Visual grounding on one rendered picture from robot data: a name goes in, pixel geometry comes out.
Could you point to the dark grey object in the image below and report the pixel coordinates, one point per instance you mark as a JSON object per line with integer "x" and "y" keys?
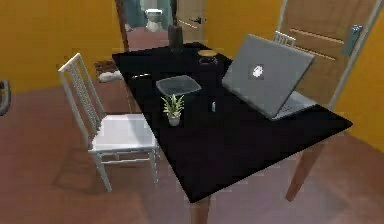
{"x": 4, "y": 96}

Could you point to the white toilet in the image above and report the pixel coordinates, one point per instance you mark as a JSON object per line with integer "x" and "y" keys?
{"x": 154, "y": 19}

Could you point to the black table with brown legs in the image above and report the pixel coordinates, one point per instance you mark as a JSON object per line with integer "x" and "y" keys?
{"x": 213, "y": 146}

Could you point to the black round cup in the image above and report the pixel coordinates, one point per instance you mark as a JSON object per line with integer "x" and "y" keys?
{"x": 208, "y": 61}

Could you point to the white cloth on floor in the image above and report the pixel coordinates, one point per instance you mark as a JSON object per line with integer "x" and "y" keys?
{"x": 110, "y": 76}

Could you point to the grey open laptop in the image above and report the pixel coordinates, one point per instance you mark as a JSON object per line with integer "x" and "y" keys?
{"x": 266, "y": 80}

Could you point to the dark grey tall vase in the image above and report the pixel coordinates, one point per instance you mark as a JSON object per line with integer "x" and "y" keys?
{"x": 175, "y": 36}

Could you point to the brown woven basket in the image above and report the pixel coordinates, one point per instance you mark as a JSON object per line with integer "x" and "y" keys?
{"x": 104, "y": 65}

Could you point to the grey clear square tray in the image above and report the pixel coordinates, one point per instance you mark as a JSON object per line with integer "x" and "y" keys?
{"x": 178, "y": 85}

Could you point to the small houseplant in white pot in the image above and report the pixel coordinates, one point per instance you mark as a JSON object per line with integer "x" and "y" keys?
{"x": 173, "y": 108}

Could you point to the tan round bowl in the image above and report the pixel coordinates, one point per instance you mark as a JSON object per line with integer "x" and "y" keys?
{"x": 207, "y": 53}

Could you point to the small grey salt shaker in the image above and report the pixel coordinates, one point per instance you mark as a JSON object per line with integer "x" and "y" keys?
{"x": 213, "y": 106}

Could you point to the brown wooden room door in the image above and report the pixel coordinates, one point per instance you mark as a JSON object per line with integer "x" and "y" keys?
{"x": 320, "y": 43}
{"x": 190, "y": 18}

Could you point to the white slatted chair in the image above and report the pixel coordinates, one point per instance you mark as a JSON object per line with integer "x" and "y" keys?
{"x": 116, "y": 131}
{"x": 284, "y": 38}

